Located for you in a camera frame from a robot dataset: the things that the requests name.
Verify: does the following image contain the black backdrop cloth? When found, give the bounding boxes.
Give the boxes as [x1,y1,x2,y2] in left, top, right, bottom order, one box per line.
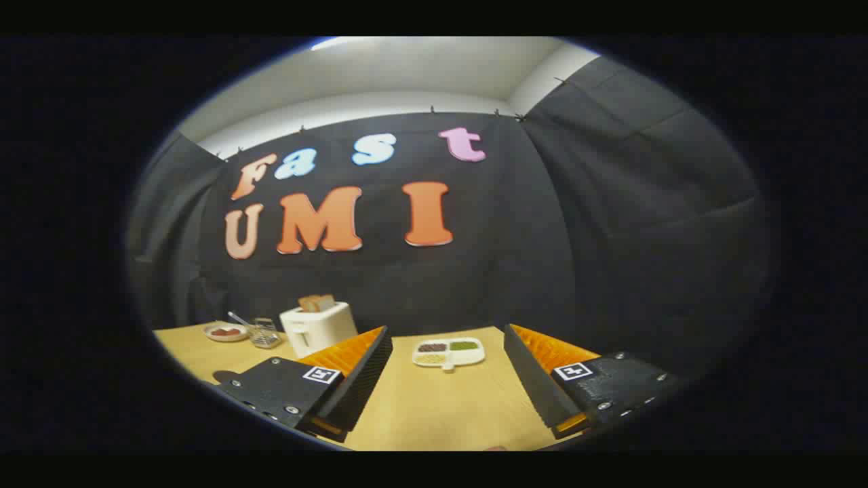
[125,58,774,380]

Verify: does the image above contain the metal wire basket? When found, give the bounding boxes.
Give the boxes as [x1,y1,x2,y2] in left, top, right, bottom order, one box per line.
[228,311,282,349]

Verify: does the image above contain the white divided dish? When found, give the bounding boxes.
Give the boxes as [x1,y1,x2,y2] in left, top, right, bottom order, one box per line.
[412,338,486,372]

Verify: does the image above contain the white toaster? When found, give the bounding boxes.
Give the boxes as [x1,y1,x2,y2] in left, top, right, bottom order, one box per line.
[279,302,358,359]

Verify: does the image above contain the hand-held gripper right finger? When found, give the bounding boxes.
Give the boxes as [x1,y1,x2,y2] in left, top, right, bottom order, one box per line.
[503,324,681,440]

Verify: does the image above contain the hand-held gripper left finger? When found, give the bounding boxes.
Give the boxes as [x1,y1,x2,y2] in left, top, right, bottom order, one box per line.
[216,325,394,443]

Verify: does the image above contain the wooden table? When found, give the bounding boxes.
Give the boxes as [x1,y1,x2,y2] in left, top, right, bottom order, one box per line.
[155,324,597,451]

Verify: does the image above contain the white round plate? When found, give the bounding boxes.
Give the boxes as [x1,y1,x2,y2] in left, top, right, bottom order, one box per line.
[204,323,250,342]

